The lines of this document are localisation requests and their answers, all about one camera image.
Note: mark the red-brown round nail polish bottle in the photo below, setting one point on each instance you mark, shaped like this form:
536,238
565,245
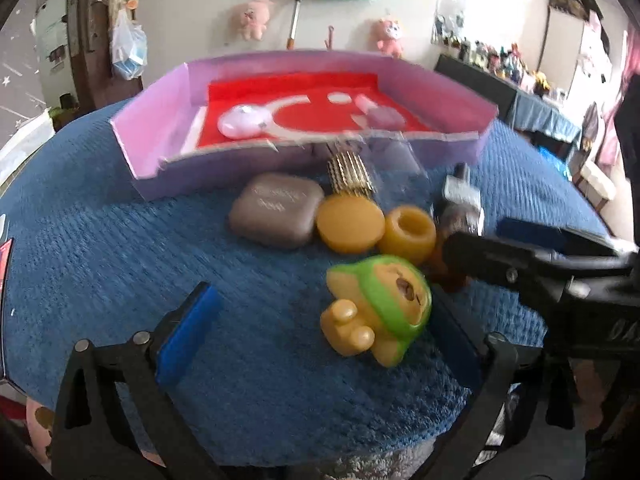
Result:
442,270

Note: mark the purple nail polish bottle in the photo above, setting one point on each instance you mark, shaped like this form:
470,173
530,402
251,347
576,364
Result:
385,117

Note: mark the green hooded yellow figurine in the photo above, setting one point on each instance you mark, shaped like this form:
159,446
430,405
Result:
385,305

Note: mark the red paper liner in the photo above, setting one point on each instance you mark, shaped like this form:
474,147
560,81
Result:
300,90

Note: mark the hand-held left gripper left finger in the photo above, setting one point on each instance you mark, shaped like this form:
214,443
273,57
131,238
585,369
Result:
187,330

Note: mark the pink wall hook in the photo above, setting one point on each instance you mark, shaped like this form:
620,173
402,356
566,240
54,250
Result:
330,37

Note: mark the blue knit mat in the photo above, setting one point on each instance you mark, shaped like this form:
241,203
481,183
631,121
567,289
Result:
100,260

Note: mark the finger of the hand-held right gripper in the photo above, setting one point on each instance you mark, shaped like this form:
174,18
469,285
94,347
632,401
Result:
490,260
530,232

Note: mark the purple cardboard box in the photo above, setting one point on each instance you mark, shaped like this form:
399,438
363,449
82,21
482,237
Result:
150,160

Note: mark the gold hair clip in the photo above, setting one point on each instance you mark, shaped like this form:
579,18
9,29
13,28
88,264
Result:
350,172

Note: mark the white pink round toy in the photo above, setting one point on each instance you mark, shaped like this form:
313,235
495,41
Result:
245,121

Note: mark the black desk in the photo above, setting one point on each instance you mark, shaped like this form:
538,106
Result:
480,85

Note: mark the brown wooden door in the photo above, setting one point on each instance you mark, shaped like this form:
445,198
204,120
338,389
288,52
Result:
95,75

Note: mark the pink bear plush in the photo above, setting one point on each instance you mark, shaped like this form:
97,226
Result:
390,35

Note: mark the yellow round lid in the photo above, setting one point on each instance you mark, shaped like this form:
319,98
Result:
350,222

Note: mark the row of small figurines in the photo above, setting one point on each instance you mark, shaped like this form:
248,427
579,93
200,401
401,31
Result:
500,57

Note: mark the blue cloth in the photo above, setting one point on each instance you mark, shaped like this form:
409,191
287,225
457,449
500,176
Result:
545,115

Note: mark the paintbrush on wall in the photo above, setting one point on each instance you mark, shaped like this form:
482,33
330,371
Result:
295,15

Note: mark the pink plush toy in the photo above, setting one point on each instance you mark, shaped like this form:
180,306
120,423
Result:
252,17

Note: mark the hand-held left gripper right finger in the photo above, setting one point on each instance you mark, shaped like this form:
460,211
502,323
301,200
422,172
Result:
452,350

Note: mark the clear plastic container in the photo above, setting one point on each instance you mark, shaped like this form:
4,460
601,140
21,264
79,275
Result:
400,165

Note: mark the dark nail polish bottle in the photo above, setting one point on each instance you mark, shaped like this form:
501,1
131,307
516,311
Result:
461,195

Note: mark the grey earbuds case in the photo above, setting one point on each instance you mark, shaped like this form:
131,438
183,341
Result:
275,210

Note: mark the yellow cup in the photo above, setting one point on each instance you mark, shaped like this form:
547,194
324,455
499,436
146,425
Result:
407,240

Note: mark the clear plastic bag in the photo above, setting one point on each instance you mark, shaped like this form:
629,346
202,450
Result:
129,47

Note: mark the wall photo collage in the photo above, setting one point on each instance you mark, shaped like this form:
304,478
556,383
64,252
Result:
450,15

